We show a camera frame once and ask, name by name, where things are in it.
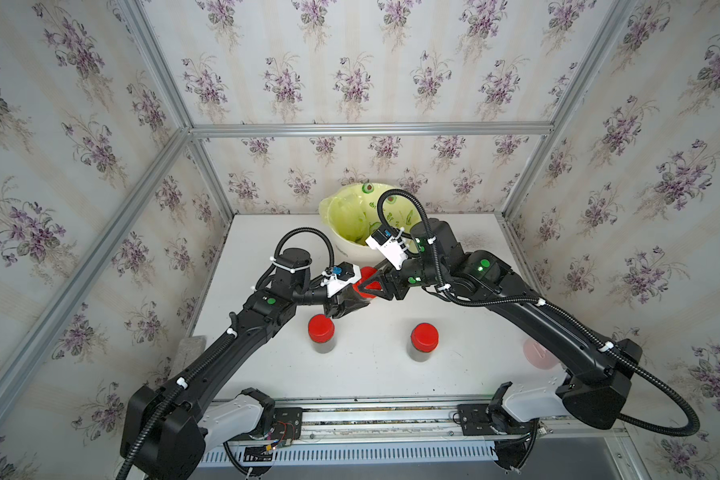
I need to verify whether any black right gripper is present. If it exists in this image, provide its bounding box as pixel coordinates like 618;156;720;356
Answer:
358;254;450;302

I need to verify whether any red-lid tea jar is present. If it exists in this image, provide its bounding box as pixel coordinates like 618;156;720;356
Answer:
308;314;336;354
407;322;439;362
353;266;382;299

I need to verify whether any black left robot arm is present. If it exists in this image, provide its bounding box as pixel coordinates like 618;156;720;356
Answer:
117;227;363;479

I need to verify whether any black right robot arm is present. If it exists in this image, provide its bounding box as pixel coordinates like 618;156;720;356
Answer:
359;189;701;437

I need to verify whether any white trash bin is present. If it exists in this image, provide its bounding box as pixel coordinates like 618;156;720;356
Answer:
328;230;385;266

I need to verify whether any pink plastic cup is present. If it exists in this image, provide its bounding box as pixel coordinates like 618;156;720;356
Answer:
523;338;560;370

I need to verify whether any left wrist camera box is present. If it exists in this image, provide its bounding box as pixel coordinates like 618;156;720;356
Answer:
320;262;361;298

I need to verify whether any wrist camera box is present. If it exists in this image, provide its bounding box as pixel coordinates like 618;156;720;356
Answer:
365;227;408;270
320;262;361;298

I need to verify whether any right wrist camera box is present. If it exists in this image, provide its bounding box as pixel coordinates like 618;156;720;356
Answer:
365;227;408;270

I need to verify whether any aluminium rail frame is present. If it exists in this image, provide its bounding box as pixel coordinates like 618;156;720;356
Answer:
125;395;628;448

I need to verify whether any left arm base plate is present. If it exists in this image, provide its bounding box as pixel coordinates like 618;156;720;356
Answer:
215;406;304;446

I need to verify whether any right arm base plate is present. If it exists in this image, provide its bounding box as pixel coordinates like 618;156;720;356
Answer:
452;404;538;436

